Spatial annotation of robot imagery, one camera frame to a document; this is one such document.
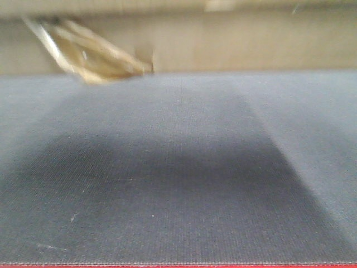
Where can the brown cardboard carton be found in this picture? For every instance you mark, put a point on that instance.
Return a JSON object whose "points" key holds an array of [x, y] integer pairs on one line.
{"points": [[104, 41]]}

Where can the dark grey conveyor belt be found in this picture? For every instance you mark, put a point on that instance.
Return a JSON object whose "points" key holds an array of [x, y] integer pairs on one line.
{"points": [[237, 168]]}

